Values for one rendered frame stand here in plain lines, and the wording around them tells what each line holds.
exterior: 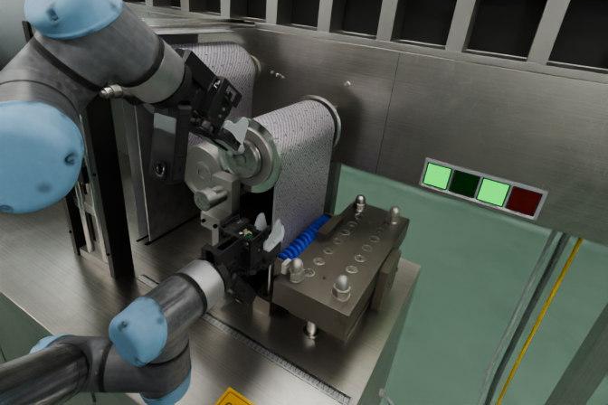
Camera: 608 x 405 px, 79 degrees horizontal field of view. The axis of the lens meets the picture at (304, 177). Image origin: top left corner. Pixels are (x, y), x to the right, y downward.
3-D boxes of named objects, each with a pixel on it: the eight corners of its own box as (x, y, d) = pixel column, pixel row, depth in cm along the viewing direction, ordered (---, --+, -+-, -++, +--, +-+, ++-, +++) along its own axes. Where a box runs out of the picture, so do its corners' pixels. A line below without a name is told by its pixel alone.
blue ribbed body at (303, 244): (273, 266, 78) (274, 253, 77) (320, 221, 95) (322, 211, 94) (287, 273, 77) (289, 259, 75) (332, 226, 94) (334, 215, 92)
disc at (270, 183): (217, 179, 75) (216, 108, 69) (219, 178, 76) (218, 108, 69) (277, 203, 69) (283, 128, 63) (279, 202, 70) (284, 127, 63)
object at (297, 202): (269, 262, 78) (274, 185, 69) (320, 215, 96) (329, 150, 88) (270, 263, 77) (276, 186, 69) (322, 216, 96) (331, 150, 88)
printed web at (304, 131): (149, 240, 99) (127, 41, 76) (211, 205, 117) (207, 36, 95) (268, 304, 82) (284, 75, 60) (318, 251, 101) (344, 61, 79)
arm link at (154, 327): (109, 354, 51) (99, 308, 47) (171, 305, 59) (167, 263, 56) (147, 384, 47) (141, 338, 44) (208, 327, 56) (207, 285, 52)
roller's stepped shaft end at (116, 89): (97, 100, 68) (94, 83, 67) (125, 95, 73) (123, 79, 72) (108, 104, 67) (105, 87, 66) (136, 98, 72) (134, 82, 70)
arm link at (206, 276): (208, 323, 56) (169, 299, 59) (228, 304, 59) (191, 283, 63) (206, 285, 52) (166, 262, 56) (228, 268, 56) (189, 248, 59)
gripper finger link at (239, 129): (265, 132, 65) (238, 107, 57) (251, 162, 64) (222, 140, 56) (251, 128, 67) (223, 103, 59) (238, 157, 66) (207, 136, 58)
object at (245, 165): (225, 174, 71) (223, 136, 68) (232, 170, 72) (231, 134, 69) (257, 183, 67) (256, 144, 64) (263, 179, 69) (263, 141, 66)
